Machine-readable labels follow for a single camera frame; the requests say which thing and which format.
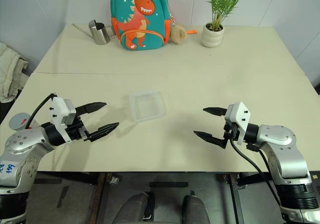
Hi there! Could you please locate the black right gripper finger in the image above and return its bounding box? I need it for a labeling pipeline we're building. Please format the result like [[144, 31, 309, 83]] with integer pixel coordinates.
[[202, 106, 229, 117], [192, 130, 226, 147]]

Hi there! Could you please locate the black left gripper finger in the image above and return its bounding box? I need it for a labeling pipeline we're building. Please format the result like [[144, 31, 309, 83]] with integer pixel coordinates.
[[74, 102, 108, 116], [86, 121, 121, 143]]

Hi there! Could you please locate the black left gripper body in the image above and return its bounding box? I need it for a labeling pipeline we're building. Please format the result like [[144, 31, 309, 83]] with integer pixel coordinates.
[[65, 117, 90, 142]]

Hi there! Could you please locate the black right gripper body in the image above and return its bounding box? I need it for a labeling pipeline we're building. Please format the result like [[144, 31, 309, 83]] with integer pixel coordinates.
[[220, 122, 239, 150]]

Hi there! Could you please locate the clear plastic container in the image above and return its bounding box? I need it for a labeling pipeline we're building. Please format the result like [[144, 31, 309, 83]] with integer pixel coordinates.
[[128, 89, 167, 122]]

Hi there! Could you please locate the black flat bar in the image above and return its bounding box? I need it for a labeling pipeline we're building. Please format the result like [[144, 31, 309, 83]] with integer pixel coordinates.
[[148, 181, 189, 188]]

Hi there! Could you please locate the dark rounded shape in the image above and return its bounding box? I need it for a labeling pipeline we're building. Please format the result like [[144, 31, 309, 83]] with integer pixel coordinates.
[[180, 194, 211, 224], [113, 192, 156, 224]]

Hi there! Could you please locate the steel watering can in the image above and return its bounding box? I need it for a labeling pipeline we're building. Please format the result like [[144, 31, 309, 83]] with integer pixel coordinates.
[[72, 19, 117, 45]]

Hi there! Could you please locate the green plant in white pot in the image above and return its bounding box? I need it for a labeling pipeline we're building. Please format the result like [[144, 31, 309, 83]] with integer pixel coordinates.
[[201, 0, 264, 49]]

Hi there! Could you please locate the beige plush pompom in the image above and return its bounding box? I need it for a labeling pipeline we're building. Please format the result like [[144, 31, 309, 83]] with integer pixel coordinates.
[[169, 24, 187, 45]]

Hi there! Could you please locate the white quilted cloth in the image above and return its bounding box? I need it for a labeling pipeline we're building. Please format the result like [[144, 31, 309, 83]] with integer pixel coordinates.
[[0, 42, 30, 102]]

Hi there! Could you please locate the teal dinosaur backpack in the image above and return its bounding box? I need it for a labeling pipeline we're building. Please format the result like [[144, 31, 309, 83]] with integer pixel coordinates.
[[110, 0, 174, 51]]

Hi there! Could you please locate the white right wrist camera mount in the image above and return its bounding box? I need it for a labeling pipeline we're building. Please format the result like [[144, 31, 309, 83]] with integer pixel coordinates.
[[224, 101, 252, 145]]

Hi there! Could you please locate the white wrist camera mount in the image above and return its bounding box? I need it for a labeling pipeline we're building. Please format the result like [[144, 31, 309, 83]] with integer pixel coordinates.
[[49, 96, 77, 143], [224, 101, 252, 145]]

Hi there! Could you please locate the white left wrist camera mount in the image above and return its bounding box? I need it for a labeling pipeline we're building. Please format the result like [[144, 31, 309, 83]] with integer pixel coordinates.
[[49, 96, 77, 143]]

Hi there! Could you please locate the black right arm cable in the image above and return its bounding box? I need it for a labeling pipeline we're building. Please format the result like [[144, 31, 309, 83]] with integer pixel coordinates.
[[229, 136, 282, 206]]

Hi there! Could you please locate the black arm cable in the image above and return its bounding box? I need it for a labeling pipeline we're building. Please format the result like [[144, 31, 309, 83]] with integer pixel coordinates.
[[229, 136, 282, 206], [24, 93, 57, 129]]

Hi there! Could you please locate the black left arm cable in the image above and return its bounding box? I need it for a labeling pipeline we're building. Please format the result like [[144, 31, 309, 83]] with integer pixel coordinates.
[[24, 93, 57, 129]]

